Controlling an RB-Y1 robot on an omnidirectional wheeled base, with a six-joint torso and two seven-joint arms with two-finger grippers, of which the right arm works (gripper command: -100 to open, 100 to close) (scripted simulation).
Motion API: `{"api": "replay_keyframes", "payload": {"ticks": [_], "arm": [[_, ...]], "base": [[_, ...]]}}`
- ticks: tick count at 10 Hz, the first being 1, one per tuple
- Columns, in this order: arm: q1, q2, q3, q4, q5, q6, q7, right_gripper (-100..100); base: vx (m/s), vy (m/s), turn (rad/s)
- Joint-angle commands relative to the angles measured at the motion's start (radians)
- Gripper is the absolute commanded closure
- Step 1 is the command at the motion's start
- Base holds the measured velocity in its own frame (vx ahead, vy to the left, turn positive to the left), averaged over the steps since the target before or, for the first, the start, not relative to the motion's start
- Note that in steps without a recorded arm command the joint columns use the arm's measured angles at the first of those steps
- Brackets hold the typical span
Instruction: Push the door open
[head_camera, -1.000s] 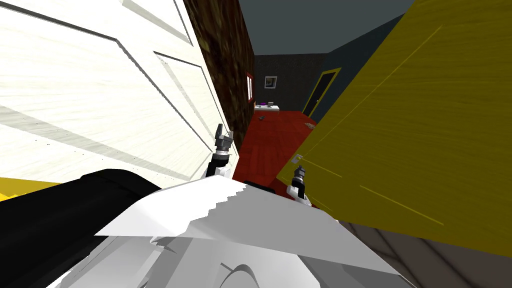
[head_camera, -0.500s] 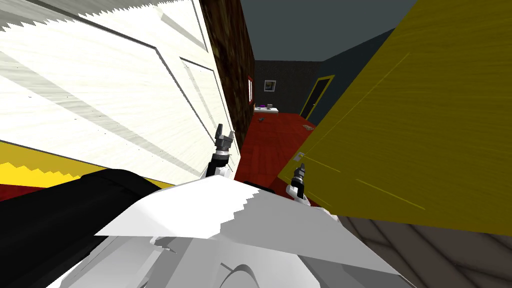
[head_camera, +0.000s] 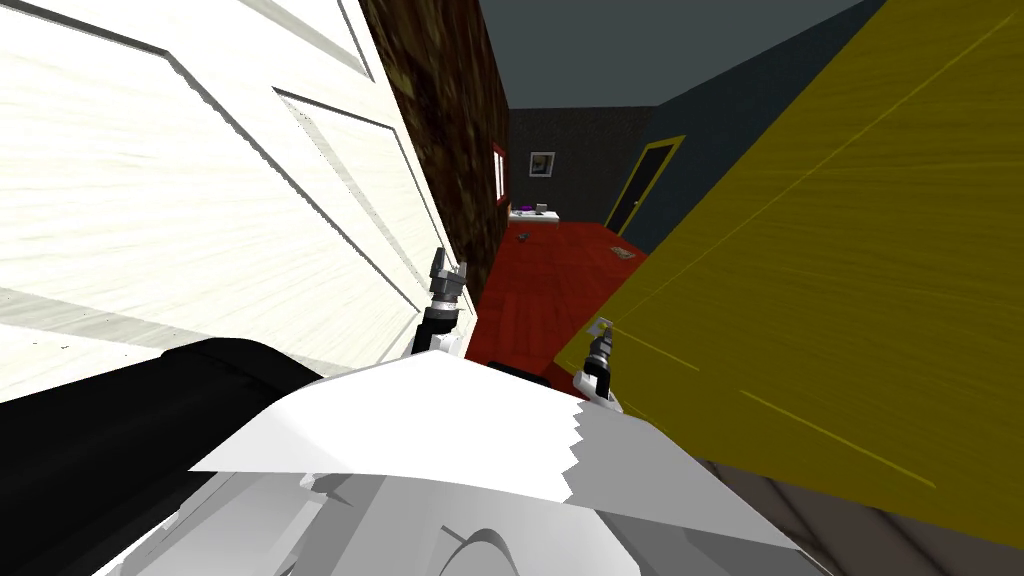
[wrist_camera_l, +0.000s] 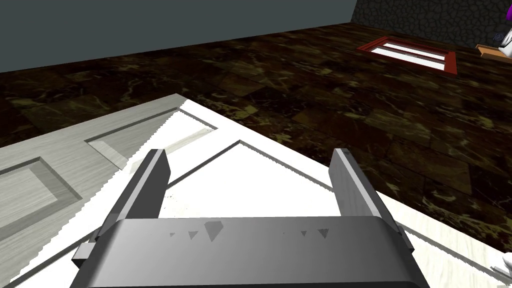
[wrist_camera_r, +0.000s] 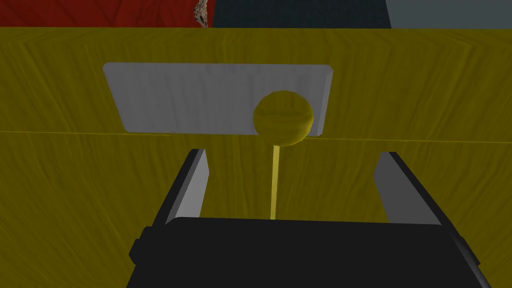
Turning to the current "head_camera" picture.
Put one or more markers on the white table with items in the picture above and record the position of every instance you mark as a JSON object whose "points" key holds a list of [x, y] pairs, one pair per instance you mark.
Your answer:
{"points": [[538, 214]]}

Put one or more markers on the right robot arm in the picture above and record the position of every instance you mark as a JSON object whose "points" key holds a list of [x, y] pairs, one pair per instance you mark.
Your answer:
{"points": [[596, 382]]}

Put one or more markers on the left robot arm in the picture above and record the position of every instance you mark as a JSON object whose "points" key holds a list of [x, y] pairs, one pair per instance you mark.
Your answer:
{"points": [[88, 448]]}

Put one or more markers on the framed picture on wall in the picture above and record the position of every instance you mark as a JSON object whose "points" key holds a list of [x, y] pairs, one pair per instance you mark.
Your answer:
{"points": [[542, 164]]}

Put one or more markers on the white panelled door leaf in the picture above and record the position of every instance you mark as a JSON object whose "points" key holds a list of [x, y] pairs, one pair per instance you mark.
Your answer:
{"points": [[184, 200]]}

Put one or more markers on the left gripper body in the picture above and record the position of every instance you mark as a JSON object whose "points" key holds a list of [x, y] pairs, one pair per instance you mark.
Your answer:
{"points": [[447, 290]]}

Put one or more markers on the yellow door leaf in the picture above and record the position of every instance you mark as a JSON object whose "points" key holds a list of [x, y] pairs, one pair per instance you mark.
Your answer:
{"points": [[816, 264]]}

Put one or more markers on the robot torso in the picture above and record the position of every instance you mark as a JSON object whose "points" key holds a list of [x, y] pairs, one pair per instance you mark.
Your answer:
{"points": [[448, 448]]}

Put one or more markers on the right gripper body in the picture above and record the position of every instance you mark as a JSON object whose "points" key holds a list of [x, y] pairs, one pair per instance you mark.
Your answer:
{"points": [[602, 346]]}

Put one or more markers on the dark door with yellow frame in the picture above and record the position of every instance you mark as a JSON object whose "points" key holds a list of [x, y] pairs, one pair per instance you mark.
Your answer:
{"points": [[642, 186]]}

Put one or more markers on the small tan floor mat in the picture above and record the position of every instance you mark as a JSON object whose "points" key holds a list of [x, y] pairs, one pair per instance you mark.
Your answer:
{"points": [[623, 253]]}

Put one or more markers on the red framed window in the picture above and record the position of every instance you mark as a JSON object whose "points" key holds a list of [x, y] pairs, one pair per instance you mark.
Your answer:
{"points": [[499, 176]]}

